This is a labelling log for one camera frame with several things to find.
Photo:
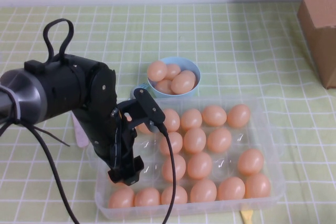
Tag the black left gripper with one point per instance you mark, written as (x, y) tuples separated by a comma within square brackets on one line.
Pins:
[(123, 150)]

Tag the black and gray left arm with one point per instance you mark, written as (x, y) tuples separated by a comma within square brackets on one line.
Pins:
[(65, 90)]

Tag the clear plastic egg box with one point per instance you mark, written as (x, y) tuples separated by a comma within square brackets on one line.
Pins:
[(273, 155)]

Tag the brown cardboard box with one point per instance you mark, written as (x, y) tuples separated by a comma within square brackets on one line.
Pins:
[(320, 37)]

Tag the blue plastic fork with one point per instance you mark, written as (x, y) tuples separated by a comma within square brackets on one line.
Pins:
[(137, 90)]

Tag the light blue bowl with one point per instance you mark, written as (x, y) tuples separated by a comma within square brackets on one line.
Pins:
[(197, 77)]

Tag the yellow plastic utensil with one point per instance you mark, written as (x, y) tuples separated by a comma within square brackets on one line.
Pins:
[(246, 217)]

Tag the green grid tablecloth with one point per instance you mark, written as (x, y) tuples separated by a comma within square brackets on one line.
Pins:
[(236, 51)]

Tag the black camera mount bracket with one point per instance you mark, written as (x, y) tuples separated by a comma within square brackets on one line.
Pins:
[(131, 108)]

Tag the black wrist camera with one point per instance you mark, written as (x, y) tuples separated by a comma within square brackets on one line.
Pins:
[(149, 107)]

